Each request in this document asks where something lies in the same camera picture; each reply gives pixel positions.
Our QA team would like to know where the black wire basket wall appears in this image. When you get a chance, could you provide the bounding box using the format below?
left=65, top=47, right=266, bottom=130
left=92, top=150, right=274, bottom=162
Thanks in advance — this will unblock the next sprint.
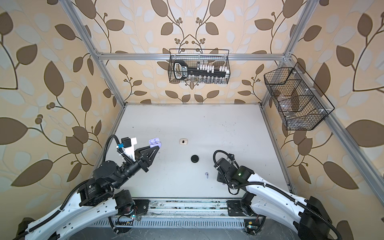
left=264, top=63, right=335, bottom=131
left=168, top=48, right=231, bottom=85

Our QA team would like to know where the black round charging case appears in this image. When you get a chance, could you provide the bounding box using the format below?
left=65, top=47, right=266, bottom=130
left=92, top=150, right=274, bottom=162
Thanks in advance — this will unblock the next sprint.
left=191, top=155, right=200, bottom=163

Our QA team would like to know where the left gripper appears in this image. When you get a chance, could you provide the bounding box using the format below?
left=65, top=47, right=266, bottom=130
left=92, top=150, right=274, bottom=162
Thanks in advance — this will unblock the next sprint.
left=109, top=143, right=158, bottom=192

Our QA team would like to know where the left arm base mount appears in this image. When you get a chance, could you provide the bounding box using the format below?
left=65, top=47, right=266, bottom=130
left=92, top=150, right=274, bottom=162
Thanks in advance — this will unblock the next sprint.
left=108, top=199, right=150, bottom=235

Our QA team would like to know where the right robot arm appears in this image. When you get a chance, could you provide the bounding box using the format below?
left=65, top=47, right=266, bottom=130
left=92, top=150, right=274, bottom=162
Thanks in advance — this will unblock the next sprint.
left=213, top=150, right=343, bottom=240

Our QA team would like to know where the black tool with white parts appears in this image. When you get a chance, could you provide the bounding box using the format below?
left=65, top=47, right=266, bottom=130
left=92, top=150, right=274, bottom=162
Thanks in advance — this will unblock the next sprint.
left=171, top=60, right=230, bottom=80

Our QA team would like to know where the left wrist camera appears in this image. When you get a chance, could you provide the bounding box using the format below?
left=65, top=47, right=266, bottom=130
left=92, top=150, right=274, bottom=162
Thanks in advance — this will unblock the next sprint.
left=117, top=137, right=137, bottom=162

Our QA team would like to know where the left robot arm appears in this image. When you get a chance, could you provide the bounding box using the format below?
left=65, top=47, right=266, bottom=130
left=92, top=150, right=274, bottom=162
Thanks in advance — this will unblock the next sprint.
left=15, top=135, right=162, bottom=240

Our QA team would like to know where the black wire basket back wall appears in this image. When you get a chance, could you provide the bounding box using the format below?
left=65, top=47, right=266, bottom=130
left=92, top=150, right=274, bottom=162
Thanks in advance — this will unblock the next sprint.
left=168, top=48, right=231, bottom=85

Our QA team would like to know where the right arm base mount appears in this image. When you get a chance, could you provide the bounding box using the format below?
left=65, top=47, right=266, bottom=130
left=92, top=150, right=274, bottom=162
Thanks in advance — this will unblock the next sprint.
left=227, top=200, right=266, bottom=236

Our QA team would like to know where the cream earbud charging case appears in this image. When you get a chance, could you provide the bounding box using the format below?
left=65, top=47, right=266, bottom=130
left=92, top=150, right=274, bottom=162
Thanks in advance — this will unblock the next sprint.
left=180, top=139, right=188, bottom=145

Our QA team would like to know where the purple round charging case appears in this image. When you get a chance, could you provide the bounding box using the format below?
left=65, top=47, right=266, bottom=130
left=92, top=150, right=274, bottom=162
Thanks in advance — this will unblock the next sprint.
left=149, top=138, right=162, bottom=148

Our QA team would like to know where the black wire basket right wall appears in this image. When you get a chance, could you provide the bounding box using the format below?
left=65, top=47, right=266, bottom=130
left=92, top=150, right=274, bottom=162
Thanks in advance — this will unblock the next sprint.
left=264, top=63, right=335, bottom=131

